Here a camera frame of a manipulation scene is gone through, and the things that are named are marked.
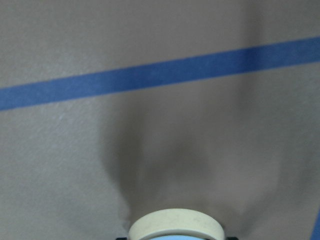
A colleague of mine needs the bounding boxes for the long blue tape strip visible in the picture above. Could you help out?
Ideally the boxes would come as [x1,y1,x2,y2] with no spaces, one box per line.
[0,36,320,111]

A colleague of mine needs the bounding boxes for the crossing blue tape strip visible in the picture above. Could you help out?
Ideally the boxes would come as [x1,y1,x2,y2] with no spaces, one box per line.
[310,212,320,240]

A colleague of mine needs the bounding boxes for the blue bell with cream base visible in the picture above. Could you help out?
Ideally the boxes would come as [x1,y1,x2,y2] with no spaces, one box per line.
[128,208,226,240]

